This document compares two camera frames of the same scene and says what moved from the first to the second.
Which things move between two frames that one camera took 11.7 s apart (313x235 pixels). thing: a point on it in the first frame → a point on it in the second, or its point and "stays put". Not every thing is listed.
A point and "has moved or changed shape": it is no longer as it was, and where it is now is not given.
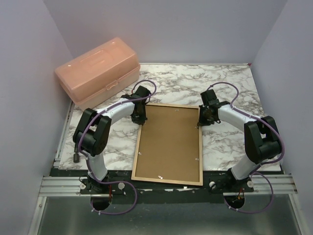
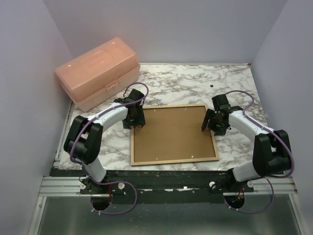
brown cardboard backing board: [169, 145] has moved or changed shape
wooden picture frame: [201, 179] → [132, 163]
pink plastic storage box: [107, 70] stays put
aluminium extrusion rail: [62, 186] stays put
